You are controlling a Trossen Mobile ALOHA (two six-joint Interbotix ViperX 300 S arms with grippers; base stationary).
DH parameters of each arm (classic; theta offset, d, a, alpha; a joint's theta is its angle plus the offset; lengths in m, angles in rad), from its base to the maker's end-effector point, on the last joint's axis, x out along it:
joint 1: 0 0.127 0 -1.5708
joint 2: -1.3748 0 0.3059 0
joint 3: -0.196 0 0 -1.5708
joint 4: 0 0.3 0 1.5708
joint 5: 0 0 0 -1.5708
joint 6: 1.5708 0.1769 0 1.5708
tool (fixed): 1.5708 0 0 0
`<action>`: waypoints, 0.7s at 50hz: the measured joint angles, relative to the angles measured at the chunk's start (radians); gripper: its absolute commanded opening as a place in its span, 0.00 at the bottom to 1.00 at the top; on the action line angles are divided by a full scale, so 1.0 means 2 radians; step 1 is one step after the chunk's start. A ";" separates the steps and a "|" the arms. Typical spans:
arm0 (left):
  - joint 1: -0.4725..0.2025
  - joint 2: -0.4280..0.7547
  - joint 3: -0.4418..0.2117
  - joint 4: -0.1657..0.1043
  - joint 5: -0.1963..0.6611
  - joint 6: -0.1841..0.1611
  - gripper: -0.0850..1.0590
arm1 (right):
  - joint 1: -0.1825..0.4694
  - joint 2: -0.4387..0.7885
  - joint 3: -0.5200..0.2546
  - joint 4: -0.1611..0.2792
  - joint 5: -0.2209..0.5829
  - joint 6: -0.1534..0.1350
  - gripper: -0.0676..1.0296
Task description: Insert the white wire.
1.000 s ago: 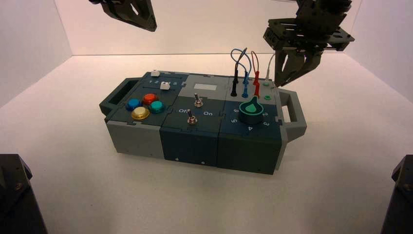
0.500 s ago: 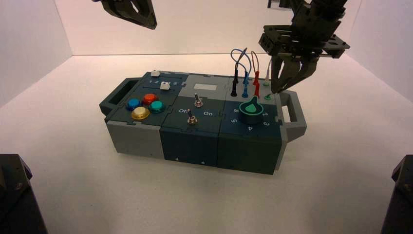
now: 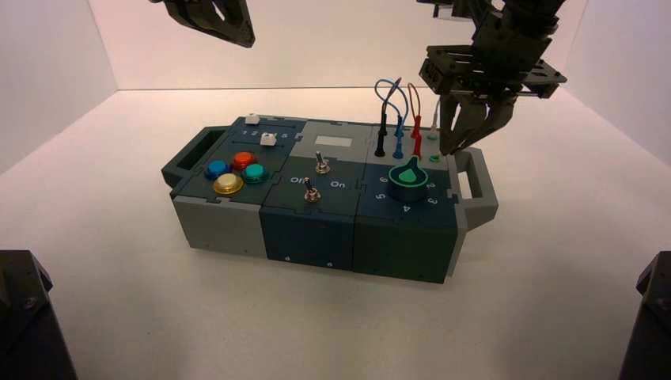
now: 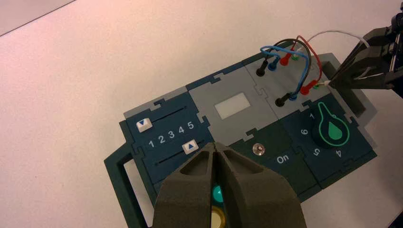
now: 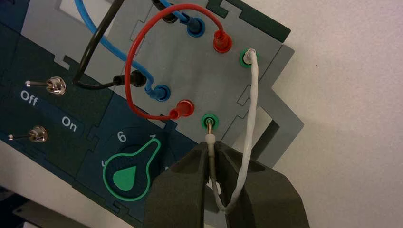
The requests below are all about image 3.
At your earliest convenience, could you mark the red wire with plugs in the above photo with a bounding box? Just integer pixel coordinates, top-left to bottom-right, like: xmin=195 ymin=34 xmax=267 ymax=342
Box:
xmin=408 ymin=82 xmax=425 ymax=160

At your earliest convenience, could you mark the teal push button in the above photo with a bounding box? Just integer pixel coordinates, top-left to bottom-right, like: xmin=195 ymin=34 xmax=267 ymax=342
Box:
xmin=241 ymin=163 xmax=271 ymax=184

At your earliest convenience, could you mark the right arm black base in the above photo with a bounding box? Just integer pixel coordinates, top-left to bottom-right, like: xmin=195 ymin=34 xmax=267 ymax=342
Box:
xmin=618 ymin=251 xmax=671 ymax=380

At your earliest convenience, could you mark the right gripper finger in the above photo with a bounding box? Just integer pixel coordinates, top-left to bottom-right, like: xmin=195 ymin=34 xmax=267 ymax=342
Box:
xmin=450 ymin=96 xmax=518 ymax=156
xmin=439 ymin=94 xmax=489 ymax=156

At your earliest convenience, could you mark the black wire with plugs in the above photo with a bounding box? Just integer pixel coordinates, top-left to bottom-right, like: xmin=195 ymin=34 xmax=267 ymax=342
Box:
xmin=374 ymin=77 xmax=404 ymax=158

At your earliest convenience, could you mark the dark rotary knob green pointer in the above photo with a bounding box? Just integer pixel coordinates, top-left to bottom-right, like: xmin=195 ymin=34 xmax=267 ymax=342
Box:
xmin=388 ymin=155 xmax=430 ymax=204

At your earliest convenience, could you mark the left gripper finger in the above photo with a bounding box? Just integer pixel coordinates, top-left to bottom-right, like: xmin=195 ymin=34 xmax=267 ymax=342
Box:
xmin=165 ymin=0 xmax=253 ymax=48
xmin=225 ymin=0 xmax=257 ymax=48

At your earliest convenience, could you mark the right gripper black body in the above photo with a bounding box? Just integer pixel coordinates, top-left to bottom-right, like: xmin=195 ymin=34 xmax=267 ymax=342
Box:
xmin=419 ymin=12 xmax=567 ymax=100

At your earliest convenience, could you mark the blue push button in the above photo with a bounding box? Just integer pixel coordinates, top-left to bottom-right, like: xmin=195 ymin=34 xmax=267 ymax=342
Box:
xmin=204 ymin=159 xmax=232 ymax=181

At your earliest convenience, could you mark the grey and blue task box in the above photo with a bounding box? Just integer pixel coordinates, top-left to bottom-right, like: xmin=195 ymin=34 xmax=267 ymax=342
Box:
xmin=161 ymin=115 xmax=500 ymax=285

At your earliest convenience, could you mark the blue wire with plugs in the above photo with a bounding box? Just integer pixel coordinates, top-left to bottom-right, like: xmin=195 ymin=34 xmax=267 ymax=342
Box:
xmin=375 ymin=79 xmax=411 ymax=160

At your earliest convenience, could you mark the red push button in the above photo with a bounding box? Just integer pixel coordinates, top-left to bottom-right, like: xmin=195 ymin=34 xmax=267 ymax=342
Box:
xmin=231 ymin=151 xmax=258 ymax=172

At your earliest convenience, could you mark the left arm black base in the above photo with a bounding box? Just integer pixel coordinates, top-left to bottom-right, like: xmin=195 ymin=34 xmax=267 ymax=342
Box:
xmin=0 ymin=249 xmax=78 ymax=380

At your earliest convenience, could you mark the yellow push button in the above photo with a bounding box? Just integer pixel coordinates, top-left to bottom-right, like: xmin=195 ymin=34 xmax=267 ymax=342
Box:
xmin=214 ymin=173 xmax=245 ymax=196

